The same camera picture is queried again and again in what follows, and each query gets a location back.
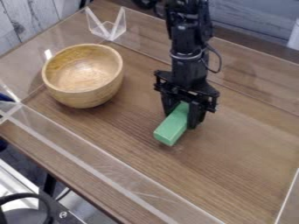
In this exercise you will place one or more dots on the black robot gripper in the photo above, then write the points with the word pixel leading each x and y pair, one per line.
pixel 185 85

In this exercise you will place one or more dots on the green rectangular block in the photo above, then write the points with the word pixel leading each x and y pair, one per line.
pixel 174 125

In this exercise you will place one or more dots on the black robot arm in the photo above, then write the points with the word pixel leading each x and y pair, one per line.
pixel 190 30

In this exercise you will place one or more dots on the light wooden bowl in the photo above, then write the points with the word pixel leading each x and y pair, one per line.
pixel 83 75

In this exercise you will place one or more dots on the white object at right edge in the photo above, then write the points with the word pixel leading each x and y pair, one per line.
pixel 294 39

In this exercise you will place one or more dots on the black table leg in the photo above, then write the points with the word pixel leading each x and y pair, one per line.
pixel 50 185

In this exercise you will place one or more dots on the blue object at left edge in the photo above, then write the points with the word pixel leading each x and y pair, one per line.
pixel 6 98

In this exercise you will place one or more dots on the clear acrylic table enclosure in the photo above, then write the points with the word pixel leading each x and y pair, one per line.
pixel 232 173

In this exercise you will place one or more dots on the black metal bracket with bolt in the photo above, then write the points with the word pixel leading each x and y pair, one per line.
pixel 62 214

